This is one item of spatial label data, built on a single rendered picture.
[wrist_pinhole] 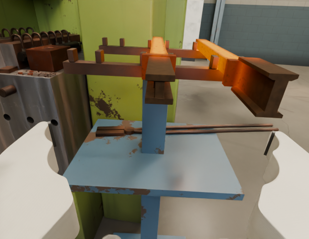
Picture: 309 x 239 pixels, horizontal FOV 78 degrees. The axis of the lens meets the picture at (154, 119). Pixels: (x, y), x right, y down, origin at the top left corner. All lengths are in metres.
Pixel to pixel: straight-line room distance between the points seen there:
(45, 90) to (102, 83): 0.22
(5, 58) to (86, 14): 0.29
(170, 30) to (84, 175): 0.89
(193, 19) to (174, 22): 4.69
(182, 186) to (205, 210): 0.97
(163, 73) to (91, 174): 0.34
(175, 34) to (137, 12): 0.46
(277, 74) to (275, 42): 6.68
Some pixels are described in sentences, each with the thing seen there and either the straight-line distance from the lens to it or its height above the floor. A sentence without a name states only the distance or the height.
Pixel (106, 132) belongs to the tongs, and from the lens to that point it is 0.60.
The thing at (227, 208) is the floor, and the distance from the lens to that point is 1.46.
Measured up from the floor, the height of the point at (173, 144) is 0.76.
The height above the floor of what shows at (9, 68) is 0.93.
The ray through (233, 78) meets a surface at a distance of 0.28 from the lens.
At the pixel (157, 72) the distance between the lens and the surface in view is 0.19.
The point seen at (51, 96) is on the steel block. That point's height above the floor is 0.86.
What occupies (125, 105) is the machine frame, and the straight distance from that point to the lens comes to 0.80.
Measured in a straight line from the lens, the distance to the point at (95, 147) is 0.56.
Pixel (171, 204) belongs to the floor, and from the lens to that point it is 1.39.
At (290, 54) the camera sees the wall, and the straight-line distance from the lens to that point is 7.09.
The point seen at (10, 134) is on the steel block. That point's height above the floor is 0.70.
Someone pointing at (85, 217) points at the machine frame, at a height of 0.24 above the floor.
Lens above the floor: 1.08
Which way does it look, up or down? 28 degrees down
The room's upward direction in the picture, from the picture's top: 3 degrees clockwise
